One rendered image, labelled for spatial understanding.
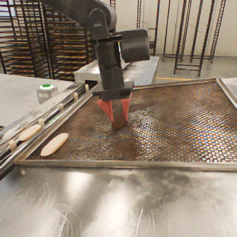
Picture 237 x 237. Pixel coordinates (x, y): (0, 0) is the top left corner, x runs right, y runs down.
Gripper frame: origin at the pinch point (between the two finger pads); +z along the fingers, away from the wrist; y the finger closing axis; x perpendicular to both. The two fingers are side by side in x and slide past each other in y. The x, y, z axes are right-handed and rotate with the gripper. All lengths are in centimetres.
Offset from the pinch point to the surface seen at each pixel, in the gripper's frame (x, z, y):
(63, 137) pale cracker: -8.4, 0.3, -13.3
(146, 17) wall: 709, -42, -7
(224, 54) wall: 689, 110, 237
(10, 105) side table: 27, 2, -55
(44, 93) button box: 30.2, -1.3, -38.6
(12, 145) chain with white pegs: -7.7, 2.3, -29.5
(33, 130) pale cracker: 1.5, 2.5, -28.6
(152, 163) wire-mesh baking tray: -20.3, 0.1, 9.1
